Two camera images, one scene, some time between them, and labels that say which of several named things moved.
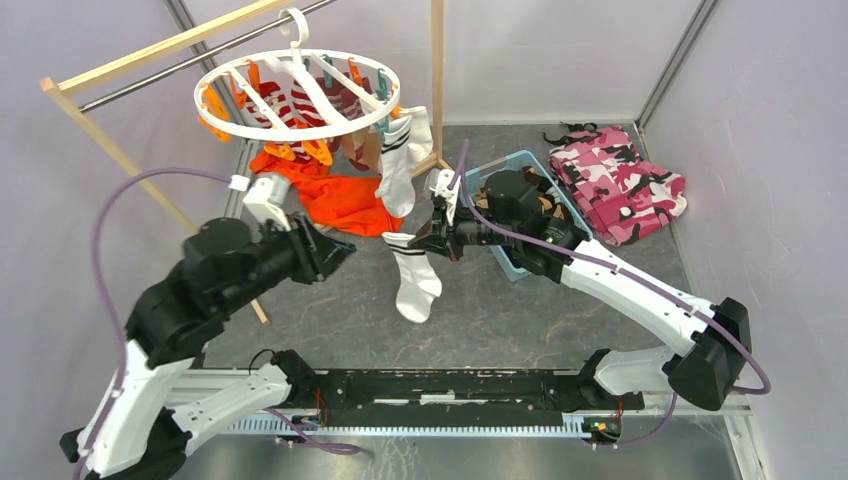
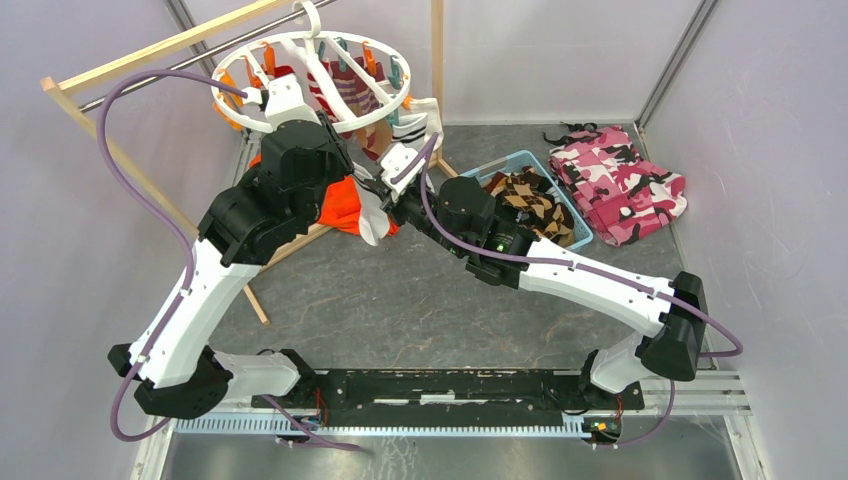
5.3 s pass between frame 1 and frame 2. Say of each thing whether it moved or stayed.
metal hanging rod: stayed
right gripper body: moved
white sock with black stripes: moved
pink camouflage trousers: stayed
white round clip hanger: moved
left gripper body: moved
